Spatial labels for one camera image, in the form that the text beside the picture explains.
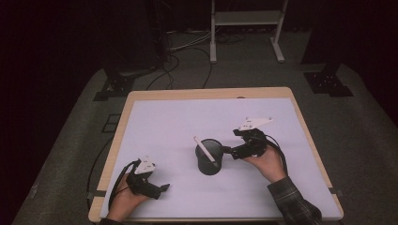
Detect person's left hand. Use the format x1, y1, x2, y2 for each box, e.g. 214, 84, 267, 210
105, 172, 150, 223

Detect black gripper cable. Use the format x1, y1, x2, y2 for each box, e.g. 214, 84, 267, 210
107, 158, 143, 210
263, 133, 289, 176

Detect black mesh pen holder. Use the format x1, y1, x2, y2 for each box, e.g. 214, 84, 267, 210
194, 138, 225, 176

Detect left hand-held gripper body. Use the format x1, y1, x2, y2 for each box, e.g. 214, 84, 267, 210
125, 156, 162, 201

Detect white metal stand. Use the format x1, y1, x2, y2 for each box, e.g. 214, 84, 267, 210
209, 0, 289, 65

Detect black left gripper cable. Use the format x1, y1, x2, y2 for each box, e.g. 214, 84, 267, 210
107, 158, 143, 210

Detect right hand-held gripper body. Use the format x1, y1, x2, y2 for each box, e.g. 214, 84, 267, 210
230, 116, 274, 161

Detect black stand base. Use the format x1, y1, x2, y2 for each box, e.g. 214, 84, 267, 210
92, 67, 159, 102
300, 61, 355, 98

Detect wooden table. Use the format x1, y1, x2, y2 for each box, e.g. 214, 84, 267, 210
87, 86, 344, 224

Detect white table mat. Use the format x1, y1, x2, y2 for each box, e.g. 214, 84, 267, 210
99, 97, 343, 220

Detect white pen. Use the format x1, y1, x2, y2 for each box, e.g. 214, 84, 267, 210
192, 135, 220, 166

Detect black floor cables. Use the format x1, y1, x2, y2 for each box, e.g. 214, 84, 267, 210
145, 27, 248, 92

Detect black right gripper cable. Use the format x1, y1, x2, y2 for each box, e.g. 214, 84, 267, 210
263, 133, 289, 176

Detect person's right hand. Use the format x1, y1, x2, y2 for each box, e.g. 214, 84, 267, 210
241, 145, 288, 185

